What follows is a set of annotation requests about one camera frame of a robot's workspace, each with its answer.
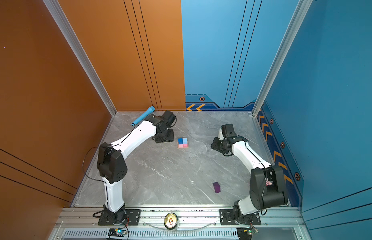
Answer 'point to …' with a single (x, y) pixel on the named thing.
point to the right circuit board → (251, 231)
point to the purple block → (216, 187)
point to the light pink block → (180, 146)
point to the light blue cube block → (184, 141)
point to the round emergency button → (171, 220)
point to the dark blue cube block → (180, 141)
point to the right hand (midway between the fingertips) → (212, 145)
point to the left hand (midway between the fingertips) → (170, 138)
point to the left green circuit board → (117, 232)
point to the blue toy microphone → (151, 110)
